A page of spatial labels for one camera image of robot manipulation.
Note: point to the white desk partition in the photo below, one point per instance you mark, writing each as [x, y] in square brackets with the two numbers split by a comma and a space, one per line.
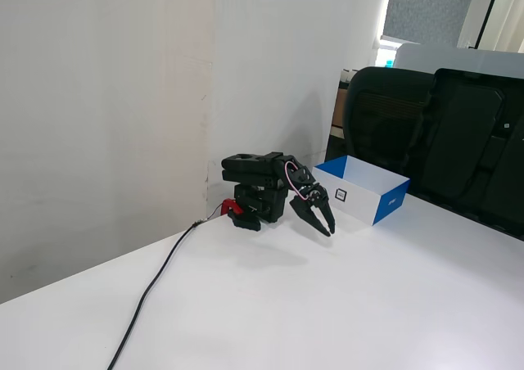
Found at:
[450, 59]

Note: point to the blue and white cardboard box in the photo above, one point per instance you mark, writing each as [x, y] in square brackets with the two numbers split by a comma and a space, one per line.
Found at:
[393, 202]

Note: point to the blue bottle cap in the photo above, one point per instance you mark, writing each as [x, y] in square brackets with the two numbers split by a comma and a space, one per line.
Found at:
[388, 63]

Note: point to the beige curtain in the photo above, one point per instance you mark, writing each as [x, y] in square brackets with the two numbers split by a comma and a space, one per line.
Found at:
[511, 18]

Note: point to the grey roller blind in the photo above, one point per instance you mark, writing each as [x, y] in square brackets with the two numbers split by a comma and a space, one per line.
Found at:
[430, 10]

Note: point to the red table clamp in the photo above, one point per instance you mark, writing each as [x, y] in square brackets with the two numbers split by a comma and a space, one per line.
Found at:
[227, 206]

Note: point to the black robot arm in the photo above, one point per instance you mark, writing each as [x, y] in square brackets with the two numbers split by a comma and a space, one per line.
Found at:
[249, 171]

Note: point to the black glossy chair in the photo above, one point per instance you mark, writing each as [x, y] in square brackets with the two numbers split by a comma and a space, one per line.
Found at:
[462, 141]

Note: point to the black mesh office chair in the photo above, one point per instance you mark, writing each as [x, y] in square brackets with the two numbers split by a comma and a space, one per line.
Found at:
[380, 100]

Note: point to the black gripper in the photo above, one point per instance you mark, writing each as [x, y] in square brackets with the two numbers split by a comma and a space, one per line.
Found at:
[312, 203]

